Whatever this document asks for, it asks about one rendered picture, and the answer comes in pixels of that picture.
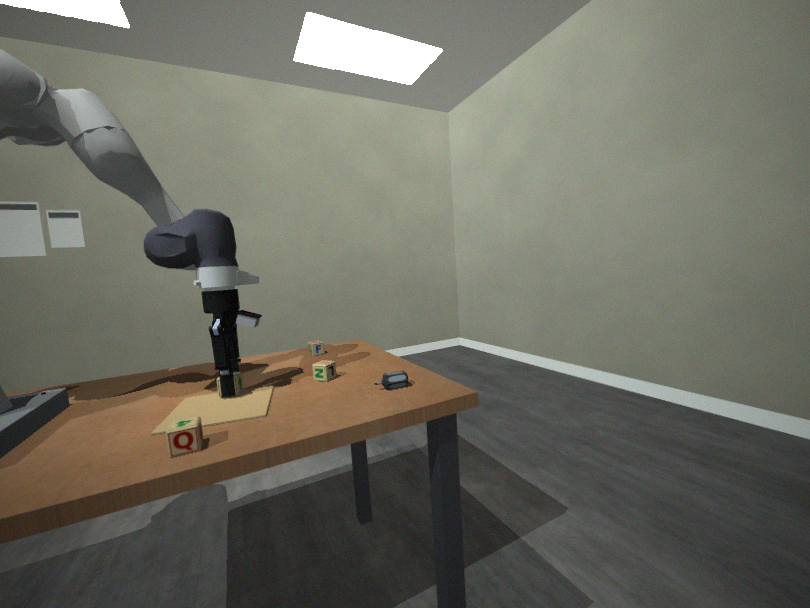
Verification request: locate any beige square mat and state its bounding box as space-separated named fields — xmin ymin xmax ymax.
xmin=150 ymin=385 xmax=274 ymax=436

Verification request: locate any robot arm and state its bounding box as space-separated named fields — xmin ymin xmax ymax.
xmin=0 ymin=49 xmax=259 ymax=291

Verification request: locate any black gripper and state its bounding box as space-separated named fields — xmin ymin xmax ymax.
xmin=202 ymin=289 xmax=241 ymax=397

